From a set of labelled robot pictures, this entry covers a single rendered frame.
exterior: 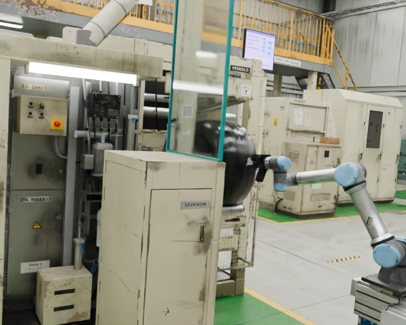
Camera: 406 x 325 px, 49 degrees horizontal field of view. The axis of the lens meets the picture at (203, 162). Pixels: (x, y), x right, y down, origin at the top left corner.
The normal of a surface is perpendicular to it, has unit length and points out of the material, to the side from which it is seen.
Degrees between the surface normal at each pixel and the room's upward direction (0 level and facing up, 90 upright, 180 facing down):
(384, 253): 97
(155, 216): 90
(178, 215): 90
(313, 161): 90
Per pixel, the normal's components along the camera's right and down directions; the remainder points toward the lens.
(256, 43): 0.57, 0.11
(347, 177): -0.66, -0.10
